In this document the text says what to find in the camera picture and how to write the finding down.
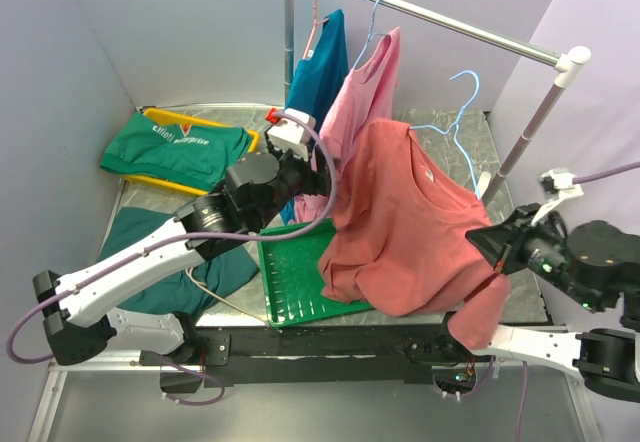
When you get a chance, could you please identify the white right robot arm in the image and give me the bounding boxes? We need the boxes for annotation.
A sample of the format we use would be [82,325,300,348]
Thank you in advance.
[466,203,639,402]

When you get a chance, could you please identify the yellow plastic tray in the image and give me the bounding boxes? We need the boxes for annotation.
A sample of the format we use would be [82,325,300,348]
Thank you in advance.
[117,107,261,198]

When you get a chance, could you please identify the pink wire hanger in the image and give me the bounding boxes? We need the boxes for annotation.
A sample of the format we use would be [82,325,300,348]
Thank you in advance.
[302,0,324,60]

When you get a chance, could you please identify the white metal clothes rack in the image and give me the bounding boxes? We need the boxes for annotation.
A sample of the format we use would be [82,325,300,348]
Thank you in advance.
[284,0,591,204]

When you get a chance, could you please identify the green printed t shirt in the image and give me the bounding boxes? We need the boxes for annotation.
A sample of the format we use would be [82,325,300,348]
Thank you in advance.
[99,111,256,191]

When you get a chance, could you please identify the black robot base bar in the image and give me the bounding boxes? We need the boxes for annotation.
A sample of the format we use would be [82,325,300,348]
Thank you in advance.
[168,324,473,386]

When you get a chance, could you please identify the pink hanging t shirt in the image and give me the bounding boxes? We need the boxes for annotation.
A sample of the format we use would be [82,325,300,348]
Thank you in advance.
[292,26,402,223]

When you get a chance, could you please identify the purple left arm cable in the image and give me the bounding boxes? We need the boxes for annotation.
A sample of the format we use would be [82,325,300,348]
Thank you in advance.
[5,114,337,366]

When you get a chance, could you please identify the teal blue hanging shirt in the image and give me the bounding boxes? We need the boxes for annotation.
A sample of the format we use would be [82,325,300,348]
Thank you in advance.
[279,8,349,226]

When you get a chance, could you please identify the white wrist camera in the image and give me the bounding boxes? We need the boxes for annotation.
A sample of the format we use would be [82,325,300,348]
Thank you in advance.
[530,169,584,226]
[265,108,312,161]

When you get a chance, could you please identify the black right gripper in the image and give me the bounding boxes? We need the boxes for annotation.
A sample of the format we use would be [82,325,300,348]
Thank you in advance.
[461,198,601,307]

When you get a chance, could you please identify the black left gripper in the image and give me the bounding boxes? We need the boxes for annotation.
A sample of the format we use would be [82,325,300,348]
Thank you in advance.
[254,128,341,230]

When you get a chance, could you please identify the dark teal shorts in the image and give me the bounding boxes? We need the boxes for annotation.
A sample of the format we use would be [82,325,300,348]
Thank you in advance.
[97,205,261,316]

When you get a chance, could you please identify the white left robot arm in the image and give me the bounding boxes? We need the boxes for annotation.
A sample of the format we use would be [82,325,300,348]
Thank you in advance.
[33,148,337,366]

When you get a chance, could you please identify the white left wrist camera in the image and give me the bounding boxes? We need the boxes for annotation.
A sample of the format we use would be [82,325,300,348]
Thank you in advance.
[265,108,312,161]

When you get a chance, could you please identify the salmon red t shirt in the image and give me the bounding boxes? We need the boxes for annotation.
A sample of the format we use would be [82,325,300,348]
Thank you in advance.
[319,119,510,350]

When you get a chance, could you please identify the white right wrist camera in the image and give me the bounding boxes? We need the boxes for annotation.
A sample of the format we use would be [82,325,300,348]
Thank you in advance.
[530,169,584,226]

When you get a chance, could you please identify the light blue wire hanger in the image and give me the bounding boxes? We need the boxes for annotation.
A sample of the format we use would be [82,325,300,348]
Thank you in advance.
[407,70,482,198]

